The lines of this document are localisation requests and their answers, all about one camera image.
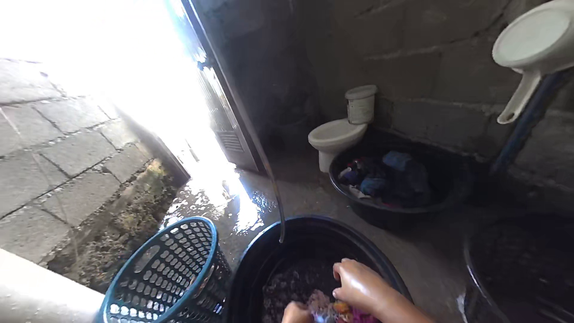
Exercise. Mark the person's left hand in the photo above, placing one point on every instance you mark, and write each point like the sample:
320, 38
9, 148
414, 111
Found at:
296, 314

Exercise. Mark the person's right hand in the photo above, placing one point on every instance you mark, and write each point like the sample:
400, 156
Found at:
358, 285

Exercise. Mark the person's right thumb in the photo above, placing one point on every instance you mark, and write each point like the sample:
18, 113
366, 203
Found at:
341, 294

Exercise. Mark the person's right fingers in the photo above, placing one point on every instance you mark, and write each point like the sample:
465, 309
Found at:
343, 268

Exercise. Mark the multicoloured wet garment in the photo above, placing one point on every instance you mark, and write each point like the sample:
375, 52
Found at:
334, 313

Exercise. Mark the person's right forearm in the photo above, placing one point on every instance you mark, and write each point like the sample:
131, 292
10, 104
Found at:
399, 309

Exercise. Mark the round black washing tub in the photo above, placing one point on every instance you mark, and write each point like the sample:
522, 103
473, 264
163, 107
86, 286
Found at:
381, 253

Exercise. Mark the wide black basin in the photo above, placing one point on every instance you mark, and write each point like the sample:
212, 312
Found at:
381, 215

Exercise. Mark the pile of dark clothes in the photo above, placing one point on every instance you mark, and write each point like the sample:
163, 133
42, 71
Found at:
394, 179

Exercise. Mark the white toilet bowl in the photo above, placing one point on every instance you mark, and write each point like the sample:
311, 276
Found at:
334, 138

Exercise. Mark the blue plastic laundry basket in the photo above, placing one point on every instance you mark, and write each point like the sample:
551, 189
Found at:
210, 271

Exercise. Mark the large black tub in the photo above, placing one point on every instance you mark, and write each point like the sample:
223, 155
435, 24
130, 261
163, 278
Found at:
520, 264

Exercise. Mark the metal door with louvre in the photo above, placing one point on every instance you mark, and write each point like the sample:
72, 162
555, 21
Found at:
228, 121

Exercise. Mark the blue pipe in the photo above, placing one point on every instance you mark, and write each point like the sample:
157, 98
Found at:
522, 130

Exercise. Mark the white plastic dipper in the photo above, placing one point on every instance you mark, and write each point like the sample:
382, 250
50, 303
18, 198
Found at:
531, 42

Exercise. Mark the smooth white rounded object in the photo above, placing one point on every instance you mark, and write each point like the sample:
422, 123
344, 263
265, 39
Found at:
40, 291

